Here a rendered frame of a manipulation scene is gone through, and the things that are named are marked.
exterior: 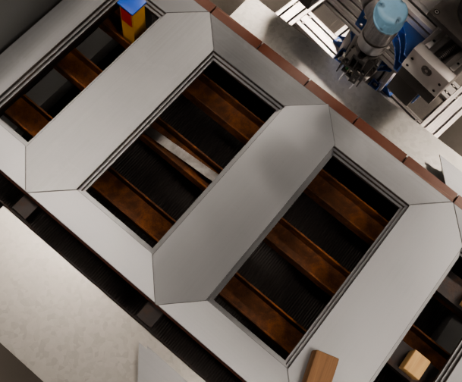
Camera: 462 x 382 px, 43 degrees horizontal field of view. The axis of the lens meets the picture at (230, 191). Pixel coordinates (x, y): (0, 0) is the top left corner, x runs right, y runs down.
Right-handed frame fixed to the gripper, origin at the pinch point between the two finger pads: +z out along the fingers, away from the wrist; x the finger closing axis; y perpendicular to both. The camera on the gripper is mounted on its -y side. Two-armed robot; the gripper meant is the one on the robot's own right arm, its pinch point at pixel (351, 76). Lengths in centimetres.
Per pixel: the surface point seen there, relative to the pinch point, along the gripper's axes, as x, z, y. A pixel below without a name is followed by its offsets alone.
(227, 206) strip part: -3, 5, 51
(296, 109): -6.3, 5.2, 16.2
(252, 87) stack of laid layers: -20.4, 7.1, 18.5
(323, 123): 2.3, 5.2, 14.4
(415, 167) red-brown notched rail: 30.3, 7.4, 5.9
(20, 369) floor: -29, 90, 127
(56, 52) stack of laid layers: -69, 7, 48
